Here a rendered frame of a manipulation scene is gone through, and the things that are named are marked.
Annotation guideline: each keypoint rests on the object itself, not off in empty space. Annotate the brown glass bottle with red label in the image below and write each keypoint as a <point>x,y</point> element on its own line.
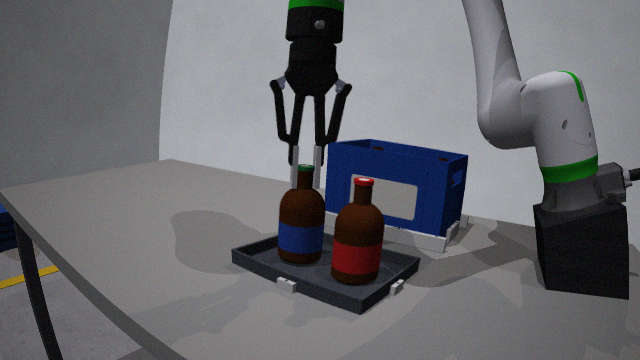
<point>358,238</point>

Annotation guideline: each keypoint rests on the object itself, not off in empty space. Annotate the brown bottle with blue label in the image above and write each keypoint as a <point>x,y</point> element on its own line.
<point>301,220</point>

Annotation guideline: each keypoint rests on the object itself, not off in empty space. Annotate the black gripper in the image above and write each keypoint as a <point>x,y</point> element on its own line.
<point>311,72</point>

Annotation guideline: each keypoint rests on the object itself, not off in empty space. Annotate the dark blue crate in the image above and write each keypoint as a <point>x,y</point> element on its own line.
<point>413,193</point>

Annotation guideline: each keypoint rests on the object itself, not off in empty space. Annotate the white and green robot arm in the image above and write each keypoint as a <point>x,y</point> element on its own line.
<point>549,111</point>

